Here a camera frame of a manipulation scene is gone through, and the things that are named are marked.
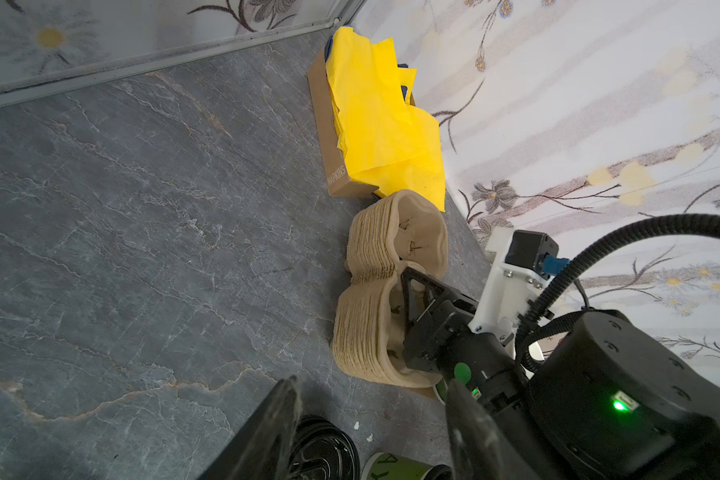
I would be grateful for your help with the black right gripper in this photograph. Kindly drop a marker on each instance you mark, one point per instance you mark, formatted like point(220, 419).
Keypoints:
point(433, 317)

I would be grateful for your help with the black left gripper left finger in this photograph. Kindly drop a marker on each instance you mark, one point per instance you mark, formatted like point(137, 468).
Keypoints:
point(261, 449)

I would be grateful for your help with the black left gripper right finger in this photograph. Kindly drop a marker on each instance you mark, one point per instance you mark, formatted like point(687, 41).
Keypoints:
point(484, 446)

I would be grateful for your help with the green paper coffee cup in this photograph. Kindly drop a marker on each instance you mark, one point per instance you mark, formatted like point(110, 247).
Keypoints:
point(387, 466)

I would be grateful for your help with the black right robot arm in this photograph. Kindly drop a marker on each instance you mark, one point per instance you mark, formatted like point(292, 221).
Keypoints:
point(583, 395)

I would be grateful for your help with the stack of black cup lids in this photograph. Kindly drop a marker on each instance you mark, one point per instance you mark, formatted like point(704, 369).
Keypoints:
point(322, 451)

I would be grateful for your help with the stack of pulp cup carriers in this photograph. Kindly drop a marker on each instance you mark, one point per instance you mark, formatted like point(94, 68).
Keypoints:
point(399, 231)

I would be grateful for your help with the brown cardboard napkin box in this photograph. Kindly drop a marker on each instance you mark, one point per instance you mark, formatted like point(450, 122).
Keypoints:
point(339, 184)

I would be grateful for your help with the yellow napkin stack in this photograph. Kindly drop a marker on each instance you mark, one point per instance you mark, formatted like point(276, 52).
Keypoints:
point(385, 140)

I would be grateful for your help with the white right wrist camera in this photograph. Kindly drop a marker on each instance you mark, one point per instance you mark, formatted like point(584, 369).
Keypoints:
point(516, 279)

